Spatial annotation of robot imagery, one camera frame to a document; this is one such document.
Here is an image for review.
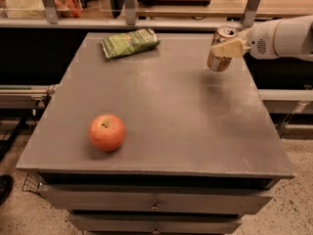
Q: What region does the wire mesh basket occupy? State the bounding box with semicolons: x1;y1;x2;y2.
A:
22;172;40;194

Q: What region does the red apple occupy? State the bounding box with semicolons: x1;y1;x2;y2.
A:
88;115;126;152

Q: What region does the black shoe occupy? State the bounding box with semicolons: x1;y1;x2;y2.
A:
0;174;14;206

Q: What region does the grey drawer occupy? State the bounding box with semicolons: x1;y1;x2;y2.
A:
69;214;242;235
39;185;272;215

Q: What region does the lower grey drawer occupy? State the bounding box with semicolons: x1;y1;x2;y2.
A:
69;214;242;235

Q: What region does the metal shelf bracket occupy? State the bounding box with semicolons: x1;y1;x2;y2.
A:
241;0;261;27
42;0;61;24
124;0;136;25

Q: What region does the green chip bag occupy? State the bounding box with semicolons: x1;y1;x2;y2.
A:
102;28;160;59

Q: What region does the clear plastic container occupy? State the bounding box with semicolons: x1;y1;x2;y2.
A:
0;0;82;20

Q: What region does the orange snack bag on shelf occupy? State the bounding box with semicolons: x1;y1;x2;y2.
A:
54;0;81;18

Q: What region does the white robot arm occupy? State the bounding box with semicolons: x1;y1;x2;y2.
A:
211;15;313;62

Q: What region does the orange soda can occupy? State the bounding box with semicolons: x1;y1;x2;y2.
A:
207;25;238;71

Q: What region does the metal shelf bracket middle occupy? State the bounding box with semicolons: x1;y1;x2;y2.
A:
124;0;136;25

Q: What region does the upper grey drawer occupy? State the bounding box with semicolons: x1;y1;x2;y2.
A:
39;185;272;215

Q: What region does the metal shelf bracket left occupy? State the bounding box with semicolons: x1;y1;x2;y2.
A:
42;0;61;24

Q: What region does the metal shelf bracket right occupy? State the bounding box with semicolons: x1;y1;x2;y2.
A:
241;0;261;27

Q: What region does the grey drawer cabinet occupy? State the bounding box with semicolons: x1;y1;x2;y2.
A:
16;32;296;235

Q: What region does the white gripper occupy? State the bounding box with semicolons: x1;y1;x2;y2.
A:
211;20;281;59

